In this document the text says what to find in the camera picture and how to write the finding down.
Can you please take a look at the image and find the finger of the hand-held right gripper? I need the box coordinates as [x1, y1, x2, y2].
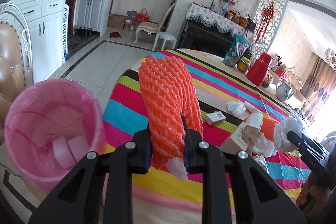
[287, 130, 328, 159]

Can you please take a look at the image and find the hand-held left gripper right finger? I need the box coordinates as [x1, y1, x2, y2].
[181, 115, 307, 224]

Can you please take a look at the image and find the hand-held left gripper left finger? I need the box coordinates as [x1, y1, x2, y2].
[28, 130, 153, 224]

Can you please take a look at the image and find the white plastic bag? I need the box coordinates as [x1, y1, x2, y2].
[252, 116, 305, 157]

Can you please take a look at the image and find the small orange foam net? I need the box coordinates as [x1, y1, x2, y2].
[259, 118, 281, 143]

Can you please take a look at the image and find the orange foam net white core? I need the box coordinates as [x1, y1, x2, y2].
[138, 55, 204, 181]

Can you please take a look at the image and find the pink lined waste bin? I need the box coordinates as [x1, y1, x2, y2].
[4, 79, 107, 194]

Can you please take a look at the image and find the person's right hand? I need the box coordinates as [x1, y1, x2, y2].
[295, 174, 319, 212]

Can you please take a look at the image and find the small white pink box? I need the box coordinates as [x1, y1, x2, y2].
[205, 112, 226, 125]

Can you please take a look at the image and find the white printed paper scrap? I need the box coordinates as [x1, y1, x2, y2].
[253, 156, 268, 173]

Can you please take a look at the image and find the beige cardboard box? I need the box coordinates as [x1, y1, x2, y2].
[219, 123, 260, 155]

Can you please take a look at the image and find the crumpled beige paper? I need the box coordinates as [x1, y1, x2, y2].
[241, 112, 263, 140]

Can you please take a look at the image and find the white ceramic teapot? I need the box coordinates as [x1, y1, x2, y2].
[275, 79, 297, 101]

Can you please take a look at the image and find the brown patterned curtain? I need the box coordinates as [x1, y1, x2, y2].
[299, 53, 336, 125]

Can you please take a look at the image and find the crumpled white tissue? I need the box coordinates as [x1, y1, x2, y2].
[226, 101, 246, 117]

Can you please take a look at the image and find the ornate white sofa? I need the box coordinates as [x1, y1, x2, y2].
[273, 55, 306, 94]

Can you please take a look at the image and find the pale pink wrapper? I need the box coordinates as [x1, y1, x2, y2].
[68, 136, 91, 161]

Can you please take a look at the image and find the red thermos jug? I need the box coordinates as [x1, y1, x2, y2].
[246, 52, 272, 86]

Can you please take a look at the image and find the pale pink box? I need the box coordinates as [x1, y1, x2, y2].
[52, 136, 78, 169]

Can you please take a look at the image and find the striped colourful tablecloth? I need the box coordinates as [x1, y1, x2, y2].
[102, 48, 313, 224]

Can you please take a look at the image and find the yellow lidded glass jar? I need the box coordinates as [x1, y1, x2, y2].
[237, 55, 251, 73]

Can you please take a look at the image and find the green snack bag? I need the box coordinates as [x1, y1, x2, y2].
[223, 34, 249, 67]

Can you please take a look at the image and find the round white stool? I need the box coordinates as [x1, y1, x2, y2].
[152, 32, 177, 52]

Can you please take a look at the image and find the white openwork room divider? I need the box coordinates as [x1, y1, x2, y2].
[249, 0, 289, 56]

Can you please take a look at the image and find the beige cushioned side chair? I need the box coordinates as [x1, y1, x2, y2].
[133, 3, 175, 45]

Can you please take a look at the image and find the black handbag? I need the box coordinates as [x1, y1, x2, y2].
[246, 14, 256, 31]

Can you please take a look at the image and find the small brown cardboard box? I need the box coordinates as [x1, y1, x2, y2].
[123, 20, 139, 31]

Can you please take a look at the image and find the dark patterned door rug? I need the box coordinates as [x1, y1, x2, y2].
[67, 34, 99, 54]

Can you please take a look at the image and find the large brown cardboard box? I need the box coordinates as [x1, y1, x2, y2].
[107, 13, 126, 29]

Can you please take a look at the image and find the red gift bag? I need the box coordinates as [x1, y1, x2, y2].
[135, 9, 150, 23]

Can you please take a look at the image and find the row of dark shoes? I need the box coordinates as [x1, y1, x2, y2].
[74, 26, 93, 36]

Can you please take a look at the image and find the floral lace piano cover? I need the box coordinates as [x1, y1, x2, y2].
[186, 3, 256, 42]

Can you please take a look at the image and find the patterned white flat carton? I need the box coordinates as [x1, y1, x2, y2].
[62, 4, 70, 59]

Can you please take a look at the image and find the low white shoe cabinet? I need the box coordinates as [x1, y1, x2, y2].
[76, 0, 112, 37]

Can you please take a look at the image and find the tufted leather ornate chair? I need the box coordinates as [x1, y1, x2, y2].
[0, 2, 50, 214]

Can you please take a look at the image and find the tall white cabinet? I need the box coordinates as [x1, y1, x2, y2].
[5, 0, 79, 67]

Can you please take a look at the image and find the red knot wall ornament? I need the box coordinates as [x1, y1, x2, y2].
[254, 1, 276, 43]

